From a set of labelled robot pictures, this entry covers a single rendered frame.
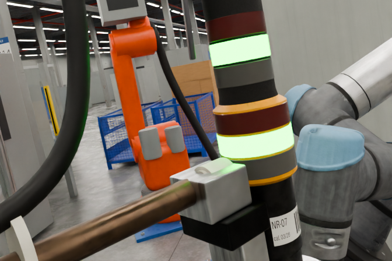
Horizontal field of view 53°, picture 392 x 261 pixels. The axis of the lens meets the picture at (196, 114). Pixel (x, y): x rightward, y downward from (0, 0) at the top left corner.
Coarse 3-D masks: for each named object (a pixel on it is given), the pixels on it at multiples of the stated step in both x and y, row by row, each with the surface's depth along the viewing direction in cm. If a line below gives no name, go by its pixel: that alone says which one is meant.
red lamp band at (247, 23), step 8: (224, 16) 20; (232, 16) 20; (240, 16) 20; (248, 16) 20; (256, 16) 21; (264, 16) 22; (208, 24) 21; (216, 24) 21; (224, 24) 21; (232, 24) 20; (240, 24) 20; (248, 24) 20; (256, 24) 21; (264, 24) 21; (208, 32) 22; (216, 32) 21; (224, 32) 21; (232, 32) 20; (240, 32) 20; (248, 32) 21; (256, 32) 21; (208, 40) 22; (216, 40) 21
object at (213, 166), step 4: (216, 160) 21; (220, 160) 21; (224, 160) 21; (228, 160) 21; (204, 164) 21; (208, 164) 20; (212, 164) 20; (216, 164) 20; (220, 164) 20; (224, 164) 21; (228, 164) 21; (196, 168) 21; (200, 168) 20; (204, 168) 20; (208, 168) 20; (212, 168) 20; (216, 168) 20; (220, 168) 20; (200, 172) 20; (204, 172) 20; (208, 172) 20; (212, 172) 20
